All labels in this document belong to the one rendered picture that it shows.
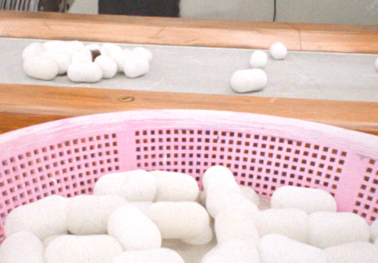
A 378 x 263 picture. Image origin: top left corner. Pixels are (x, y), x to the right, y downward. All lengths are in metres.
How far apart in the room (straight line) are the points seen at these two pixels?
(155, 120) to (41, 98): 0.08
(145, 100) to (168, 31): 0.35
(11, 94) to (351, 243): 0.22
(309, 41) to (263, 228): 0.47
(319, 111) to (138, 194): 0.14
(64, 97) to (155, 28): 0.36
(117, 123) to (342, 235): 0.13
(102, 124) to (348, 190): 0.14
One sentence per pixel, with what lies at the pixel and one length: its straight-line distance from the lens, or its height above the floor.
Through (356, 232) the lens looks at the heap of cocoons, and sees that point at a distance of 0.23.
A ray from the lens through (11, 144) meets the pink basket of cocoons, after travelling 0.23.
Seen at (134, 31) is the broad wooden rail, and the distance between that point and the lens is 0.64.
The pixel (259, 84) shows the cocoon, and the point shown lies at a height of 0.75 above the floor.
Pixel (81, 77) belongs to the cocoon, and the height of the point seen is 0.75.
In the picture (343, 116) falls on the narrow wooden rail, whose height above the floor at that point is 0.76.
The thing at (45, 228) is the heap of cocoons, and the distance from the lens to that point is 0.21.
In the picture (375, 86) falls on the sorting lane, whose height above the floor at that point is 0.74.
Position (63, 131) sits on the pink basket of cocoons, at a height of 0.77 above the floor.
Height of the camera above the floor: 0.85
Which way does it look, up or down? 22 degrees down
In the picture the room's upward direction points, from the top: 2 degrees clockwise
